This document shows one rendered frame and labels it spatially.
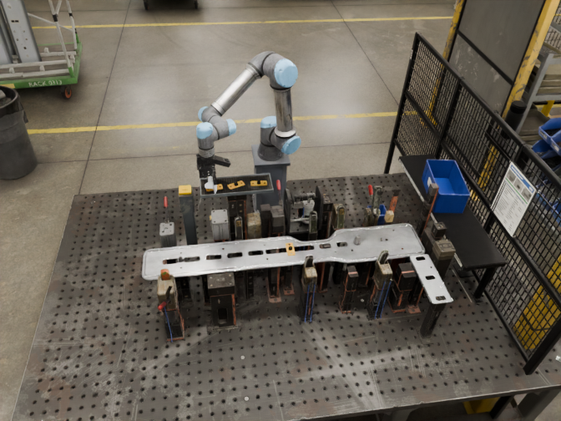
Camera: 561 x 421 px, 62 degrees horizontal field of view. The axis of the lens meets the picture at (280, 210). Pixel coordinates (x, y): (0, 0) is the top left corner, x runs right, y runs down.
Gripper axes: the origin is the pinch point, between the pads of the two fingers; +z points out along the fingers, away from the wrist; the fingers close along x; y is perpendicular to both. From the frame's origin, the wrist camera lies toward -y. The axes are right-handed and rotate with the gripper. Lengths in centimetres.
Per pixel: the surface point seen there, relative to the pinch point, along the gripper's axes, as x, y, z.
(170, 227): 12.2, 24.9, 11.7
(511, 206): 63, -128, -9
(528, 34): -79, -246, -23
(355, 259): 52, -57, 18
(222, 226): 20.8, 0.7, 9.5
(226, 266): 39.4, 3.2, 17.8
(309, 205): 19.6, -44.8, 7.4
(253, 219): 19.4, -15.3, 9.9
